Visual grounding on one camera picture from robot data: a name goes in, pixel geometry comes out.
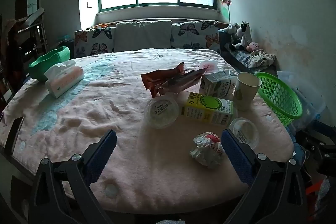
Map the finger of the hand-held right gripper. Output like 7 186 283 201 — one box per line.
295 120 336 154

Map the pink translucent plastic wrapper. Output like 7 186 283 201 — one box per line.
200 61 219 74

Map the wooden shelf rack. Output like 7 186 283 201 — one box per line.
16 7 49 56

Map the green plastic basket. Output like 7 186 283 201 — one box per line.
254 72 303 127

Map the white milk carton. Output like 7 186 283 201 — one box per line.
199 70 238 102

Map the clear plastic storage box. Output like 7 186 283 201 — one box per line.
277 71 327 130

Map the pink white tissue pack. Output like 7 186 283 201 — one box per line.
44 60 85 98

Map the blue cloth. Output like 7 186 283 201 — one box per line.
286 127 311 169

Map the black flat object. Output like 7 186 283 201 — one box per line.
5 116 25 155

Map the dark red snack wrapper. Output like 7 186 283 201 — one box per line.
157 67 209 95

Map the white paper cup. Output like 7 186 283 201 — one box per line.
233 72 262 111

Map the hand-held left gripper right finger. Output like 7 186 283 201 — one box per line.
220 128 307 224

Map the clear lidded plastic cup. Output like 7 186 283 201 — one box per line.
228 117 260 149
144 97 179 129

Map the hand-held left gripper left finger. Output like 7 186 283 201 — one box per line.
28 130 117 224

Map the black white cow plush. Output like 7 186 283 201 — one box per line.
230 21 253 52

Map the long white box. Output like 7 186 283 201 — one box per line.
25 7 45 26

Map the grey pillow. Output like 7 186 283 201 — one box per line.
114 20 173 52

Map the crumpled floral cloth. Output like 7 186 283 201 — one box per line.
248 49 276 69

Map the pink plush toy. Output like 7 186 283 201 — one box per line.
246 42 260 53

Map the white red wrapper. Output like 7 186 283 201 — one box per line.
190 132 226 169

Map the green plastic basin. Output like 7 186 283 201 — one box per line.
28 46 71 82

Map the yellow green drink carton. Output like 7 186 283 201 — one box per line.
182 92 234 127

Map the butterfly print pillow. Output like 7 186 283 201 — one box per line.
74 27 116 59
171 20 220 54

